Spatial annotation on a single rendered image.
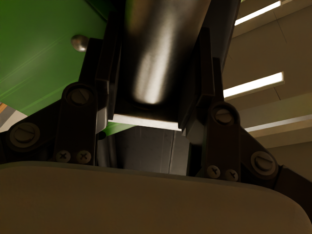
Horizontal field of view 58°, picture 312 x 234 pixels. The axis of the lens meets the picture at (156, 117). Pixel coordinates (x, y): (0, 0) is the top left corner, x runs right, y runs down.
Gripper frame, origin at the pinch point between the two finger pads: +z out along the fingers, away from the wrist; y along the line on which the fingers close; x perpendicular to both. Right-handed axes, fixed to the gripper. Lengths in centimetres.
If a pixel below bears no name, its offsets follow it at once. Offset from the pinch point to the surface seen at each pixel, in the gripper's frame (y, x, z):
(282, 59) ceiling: 296, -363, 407
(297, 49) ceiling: 319, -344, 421
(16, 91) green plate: -8.3, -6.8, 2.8
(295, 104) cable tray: 163, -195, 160
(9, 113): -211, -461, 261
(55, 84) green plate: -5.7, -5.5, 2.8
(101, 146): -2.5, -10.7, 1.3
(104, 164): -2.2, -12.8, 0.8
